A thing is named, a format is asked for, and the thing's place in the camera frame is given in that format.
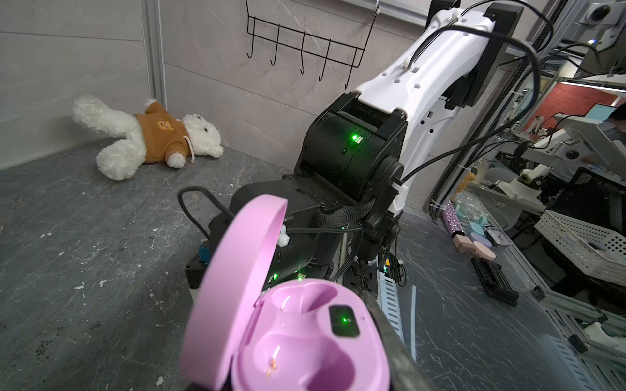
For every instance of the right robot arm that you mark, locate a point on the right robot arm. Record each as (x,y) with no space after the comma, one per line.
(360,156)

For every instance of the seated person in background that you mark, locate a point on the seated person in background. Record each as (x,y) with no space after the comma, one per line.
(614,126)

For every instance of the pink earbud case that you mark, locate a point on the pink earbud case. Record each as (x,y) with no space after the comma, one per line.
(300,335)

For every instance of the white teddy bear brown shirt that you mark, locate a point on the white teddy bear brown shirt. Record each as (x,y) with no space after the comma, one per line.
(153,136)

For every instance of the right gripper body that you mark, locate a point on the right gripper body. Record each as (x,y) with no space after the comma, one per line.
(325,234)

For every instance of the black wall hook rack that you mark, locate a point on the black wall hook rack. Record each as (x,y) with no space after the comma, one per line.
(329,50)

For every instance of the white perforated plastic basket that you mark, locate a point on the white perforated plastic basket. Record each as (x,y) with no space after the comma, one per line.
(596,251)

